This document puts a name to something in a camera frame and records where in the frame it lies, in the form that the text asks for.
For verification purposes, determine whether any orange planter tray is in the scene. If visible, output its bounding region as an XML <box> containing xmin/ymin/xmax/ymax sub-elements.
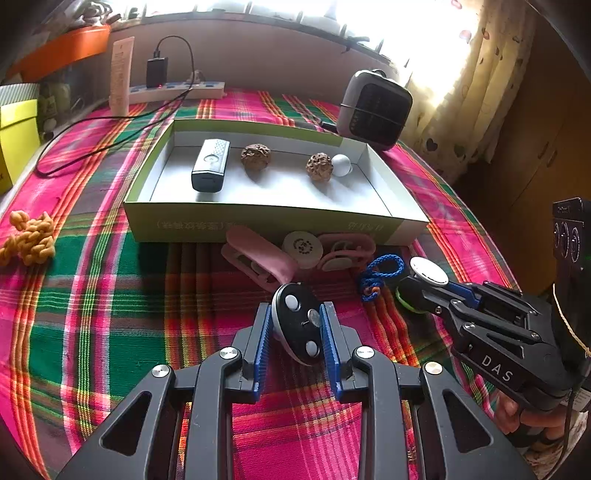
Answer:
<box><xmin>6</xmin><ymin>25</ymin><xmax>111</xmax><ymax>83</ymax></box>

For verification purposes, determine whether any white green suction cup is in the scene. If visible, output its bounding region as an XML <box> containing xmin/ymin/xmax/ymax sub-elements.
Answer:
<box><xmin>396</xmin><ymin>256</ymin><xmax>450</xmax><ymax>314</ymax></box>

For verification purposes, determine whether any beige cream tube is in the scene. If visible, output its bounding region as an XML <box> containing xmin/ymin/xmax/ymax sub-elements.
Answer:
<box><xmin>109</xmin><ymin>36</ymin><xmax>134</xmax><ymax>117</ymax></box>

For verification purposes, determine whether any pink clip holder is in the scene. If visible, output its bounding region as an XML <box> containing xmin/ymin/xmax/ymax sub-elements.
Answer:
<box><xmin>221</xmin><ymin>225</ymin><xmax>298</xmax><ymax>293</ymax></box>

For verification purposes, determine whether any black oval three-button disc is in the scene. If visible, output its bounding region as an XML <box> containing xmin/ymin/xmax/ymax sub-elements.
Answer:
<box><xmin>270</xmin><ymin>283</ymin><xmax>322</xmax><ymax>366</ymax></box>

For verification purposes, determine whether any right hand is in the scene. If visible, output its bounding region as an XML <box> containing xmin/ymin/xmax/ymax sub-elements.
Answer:
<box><xmin>494</xmin><ymin>392</ymin><xmax>567</xmax><ymax>440</ymax></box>

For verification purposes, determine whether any black charger cable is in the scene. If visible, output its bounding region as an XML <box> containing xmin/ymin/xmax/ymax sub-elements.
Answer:
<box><xmin>34</xmin><ymin>35</ymin><xmax>198</xmax><ymax>178</ymax></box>

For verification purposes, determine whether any blue cord loop keychain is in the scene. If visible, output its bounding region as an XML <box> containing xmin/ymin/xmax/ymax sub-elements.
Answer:
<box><xmin>356</xmin><ymin>254</ymin><xmax>405</xmax><ymax>302</ymax></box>

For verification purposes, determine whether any brown walnut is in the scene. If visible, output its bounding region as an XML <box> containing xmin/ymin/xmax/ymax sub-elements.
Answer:
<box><xmin>240</xmin><ymin>143</ymin><xmax>271</xmax><ymax>171</ymax></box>
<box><xmin>305</xmin><ymin>152</ymin><xmax>334</xmax><ymax>182</ymax></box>

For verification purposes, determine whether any white power strip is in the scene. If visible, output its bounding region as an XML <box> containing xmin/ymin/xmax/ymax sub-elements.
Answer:
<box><xmin>129</xmin><ymin>81</ymin><xmax>225</xmax><ymax>104</ymax></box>

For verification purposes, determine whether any grey black space heater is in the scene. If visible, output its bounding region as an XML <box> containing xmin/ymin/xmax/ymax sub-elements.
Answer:
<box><xmin>335</xmin><ymin>70</ymin><xmax>413</xmax><ymax>151</ymax></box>

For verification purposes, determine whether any black rectangular remote device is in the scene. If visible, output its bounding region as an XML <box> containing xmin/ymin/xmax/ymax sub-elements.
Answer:
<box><xmin>191</xmin><ymin>139</ymin><xmax>230</xmax><ymax>193</ymax></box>

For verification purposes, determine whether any black charger plug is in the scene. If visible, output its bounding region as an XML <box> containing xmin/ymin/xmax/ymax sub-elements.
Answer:
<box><xmin>145</xmin><ymin>57</ymin><xmax>168</xmax><ymax>89</ymax></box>

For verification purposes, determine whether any white round perforated disc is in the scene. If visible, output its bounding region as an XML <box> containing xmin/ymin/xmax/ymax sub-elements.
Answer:
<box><xmin>281</xmin><ymin>231</ymin><xmax>324</xmax><ymax>270</ymax></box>

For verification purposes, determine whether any floral yellow curtain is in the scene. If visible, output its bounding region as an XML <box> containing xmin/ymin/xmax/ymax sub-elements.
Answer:
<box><xmin>402</xmin><ymin>1</ymin><xmax>536</xmax><ymax>184</ymax></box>

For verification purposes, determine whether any white egg-shaped knob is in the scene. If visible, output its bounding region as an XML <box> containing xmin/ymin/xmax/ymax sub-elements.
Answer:
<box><xmin>331</xmin><ymin>154</ymin><xmax>353</xmax><ymax>178</ymax></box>

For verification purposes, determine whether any potted succulent plant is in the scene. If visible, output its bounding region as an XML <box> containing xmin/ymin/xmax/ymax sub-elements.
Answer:
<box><xmin>67</xmin><ymin>0</ymin><xmax>121</xmax><ymax>27</ymax></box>

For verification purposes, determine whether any green white shallow box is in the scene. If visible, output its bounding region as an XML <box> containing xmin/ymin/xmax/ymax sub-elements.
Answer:
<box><xmin>123</xmin><ymin>119</ymin><xmax>429</xmax><ymax>246</ymax></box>

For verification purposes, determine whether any striped white green box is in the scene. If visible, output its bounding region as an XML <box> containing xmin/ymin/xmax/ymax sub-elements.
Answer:
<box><xmin>0</xmin><ymin>83</ymin><xmax>40</xmax><ymax>107</ymax></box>

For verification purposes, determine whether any black camera module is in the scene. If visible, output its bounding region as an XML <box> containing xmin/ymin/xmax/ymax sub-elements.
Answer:
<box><xmin>552</xmin><ymin>197</ymin><xmax>590</xmax><ymax>372</ymax></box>

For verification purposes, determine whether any pink white ear hook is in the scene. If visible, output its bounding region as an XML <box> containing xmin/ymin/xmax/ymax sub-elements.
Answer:
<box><xmin>317</xmin><ymin>233</ymin><xmax>376</xmax><ymax>272</ymax></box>

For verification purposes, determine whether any orange knotted rope toy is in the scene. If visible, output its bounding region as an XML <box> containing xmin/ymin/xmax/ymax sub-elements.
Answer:
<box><xmin>0</xmin><ymin>210</ymin><xmax>56</xmax><ymax>267</ymax></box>

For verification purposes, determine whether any yellow cardboard box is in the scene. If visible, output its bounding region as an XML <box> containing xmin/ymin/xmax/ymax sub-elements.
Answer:
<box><xmin>0</xmin><ymin>99</ymin><xmax>40</xmax><ymax>194</ymax></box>

